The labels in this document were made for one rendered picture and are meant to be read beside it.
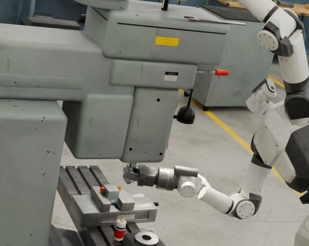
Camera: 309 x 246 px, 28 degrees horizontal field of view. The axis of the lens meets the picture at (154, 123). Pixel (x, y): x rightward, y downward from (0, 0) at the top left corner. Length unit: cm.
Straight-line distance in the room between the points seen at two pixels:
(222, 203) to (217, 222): 228
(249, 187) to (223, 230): 219
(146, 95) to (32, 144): 47
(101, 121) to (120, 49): 27
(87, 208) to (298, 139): 94
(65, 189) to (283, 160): 109
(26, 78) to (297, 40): 88
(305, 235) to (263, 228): 261
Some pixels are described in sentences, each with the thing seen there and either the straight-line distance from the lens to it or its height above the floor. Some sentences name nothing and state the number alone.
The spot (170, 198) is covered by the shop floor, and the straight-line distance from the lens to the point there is 495.
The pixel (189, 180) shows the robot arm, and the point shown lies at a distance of 244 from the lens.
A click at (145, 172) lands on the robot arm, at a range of 243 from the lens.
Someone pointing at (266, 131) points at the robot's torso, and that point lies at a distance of 226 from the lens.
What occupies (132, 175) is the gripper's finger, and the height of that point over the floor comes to 123.
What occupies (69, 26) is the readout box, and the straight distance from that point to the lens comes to 245.
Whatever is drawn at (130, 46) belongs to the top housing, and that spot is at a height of 178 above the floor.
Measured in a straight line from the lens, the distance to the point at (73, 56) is 205.
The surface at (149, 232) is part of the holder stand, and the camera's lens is 228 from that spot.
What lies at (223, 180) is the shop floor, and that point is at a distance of 548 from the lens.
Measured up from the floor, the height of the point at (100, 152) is 138.
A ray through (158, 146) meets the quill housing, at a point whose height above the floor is 139.
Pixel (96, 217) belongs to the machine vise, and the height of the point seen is 97.
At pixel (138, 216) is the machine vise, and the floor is 96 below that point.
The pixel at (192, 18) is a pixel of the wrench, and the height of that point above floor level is 190.
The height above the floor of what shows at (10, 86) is 161.
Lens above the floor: 231
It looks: 21 degrees down
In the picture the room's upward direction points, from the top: 12 degrees clockwise
